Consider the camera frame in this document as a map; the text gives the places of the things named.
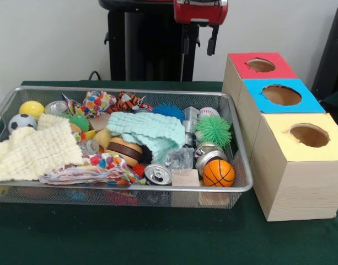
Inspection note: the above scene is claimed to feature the toy hamburger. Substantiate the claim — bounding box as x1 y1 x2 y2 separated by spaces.
105 136 144 166

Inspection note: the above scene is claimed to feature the white toy baseball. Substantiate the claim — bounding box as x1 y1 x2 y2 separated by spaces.
197 107 221 120

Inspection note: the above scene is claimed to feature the mint waffle cloth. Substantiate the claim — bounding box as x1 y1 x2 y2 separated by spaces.
106 111 186 165

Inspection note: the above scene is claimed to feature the large green spiky ball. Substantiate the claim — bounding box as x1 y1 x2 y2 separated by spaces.
193 115 232 147

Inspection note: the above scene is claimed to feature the clear crinkled plastic packet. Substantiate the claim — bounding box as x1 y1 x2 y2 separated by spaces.
164 147 196 171

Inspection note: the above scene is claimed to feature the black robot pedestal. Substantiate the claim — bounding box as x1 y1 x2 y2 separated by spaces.
98 0 215 82

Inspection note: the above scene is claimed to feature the blue spiky ball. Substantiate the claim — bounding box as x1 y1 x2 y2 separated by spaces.
152 103 185 121

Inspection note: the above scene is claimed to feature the silver mesh bin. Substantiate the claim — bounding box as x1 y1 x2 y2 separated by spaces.
0 85 254 210

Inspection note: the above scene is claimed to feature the small soccer ball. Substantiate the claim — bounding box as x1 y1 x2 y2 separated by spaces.
7 113 38 135

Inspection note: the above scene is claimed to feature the yellow ball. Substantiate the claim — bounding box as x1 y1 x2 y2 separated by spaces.
18 100 45 121

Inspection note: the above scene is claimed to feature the dark green table cloth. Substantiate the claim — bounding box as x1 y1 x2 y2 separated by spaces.
0 79 338 265
320 87 338 118

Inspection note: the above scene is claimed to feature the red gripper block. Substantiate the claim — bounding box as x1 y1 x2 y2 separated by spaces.
173 1 229 56

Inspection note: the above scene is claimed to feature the wooden box with three holes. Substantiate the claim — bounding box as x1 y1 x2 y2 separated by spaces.
221 51 338 222

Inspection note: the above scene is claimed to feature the cream waffle cloth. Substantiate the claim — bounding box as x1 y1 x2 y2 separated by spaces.
0 113 85 182

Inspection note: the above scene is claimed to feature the orange toy basketball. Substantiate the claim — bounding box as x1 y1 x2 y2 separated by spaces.
203 159 235 188

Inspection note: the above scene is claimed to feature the polka-dot cloth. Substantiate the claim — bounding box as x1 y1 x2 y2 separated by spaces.
39 153 147 186

